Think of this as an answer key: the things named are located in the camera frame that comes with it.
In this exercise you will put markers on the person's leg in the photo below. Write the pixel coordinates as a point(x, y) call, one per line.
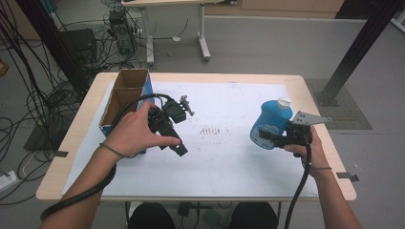
point(253, 216)
point(151, 216)

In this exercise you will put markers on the blue bottle white cap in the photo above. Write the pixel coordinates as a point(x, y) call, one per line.
point(270, 119)

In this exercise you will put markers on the white power strip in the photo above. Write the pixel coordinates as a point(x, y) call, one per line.
point(7, 180)

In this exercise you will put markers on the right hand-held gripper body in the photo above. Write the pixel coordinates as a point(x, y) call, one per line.
point(299, 133)

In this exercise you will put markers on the black computer tower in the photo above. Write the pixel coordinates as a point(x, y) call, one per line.
point(122, 33)

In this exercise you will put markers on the grey floor grate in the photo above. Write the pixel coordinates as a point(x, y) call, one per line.
point(350, 114)

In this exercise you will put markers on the person's left leg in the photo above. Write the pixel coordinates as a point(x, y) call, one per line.
point(151, 216)

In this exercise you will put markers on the black tape strip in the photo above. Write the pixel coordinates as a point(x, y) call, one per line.
point(347, 176)
point(61, 154)

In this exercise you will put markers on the black box case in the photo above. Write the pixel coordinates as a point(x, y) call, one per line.
point(78, 44)

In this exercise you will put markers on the white desk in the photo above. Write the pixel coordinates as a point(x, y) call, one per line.
point(149, 41)

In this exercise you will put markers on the person's right hand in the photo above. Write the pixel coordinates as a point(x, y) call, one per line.
point(313, 156)

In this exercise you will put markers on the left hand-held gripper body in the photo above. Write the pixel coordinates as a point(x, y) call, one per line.
point(165, 125)

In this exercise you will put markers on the blue cardboard box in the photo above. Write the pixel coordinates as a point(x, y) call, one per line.
point(127, 84)

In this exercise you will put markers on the black floor plate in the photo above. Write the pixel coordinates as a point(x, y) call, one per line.
point(41, 140)

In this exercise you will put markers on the person's left hand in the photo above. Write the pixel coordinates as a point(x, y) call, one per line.
point(133, 136)

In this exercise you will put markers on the white table mat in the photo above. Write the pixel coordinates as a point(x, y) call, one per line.
point(223, 171)

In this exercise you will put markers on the white plug adapter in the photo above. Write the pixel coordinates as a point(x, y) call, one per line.
point(176, 38)

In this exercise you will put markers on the person's right leg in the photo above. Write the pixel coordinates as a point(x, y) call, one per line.
point(253, 216)

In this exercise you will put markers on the black metal post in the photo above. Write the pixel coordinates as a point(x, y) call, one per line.
point(359, 51)
point(47, 35)

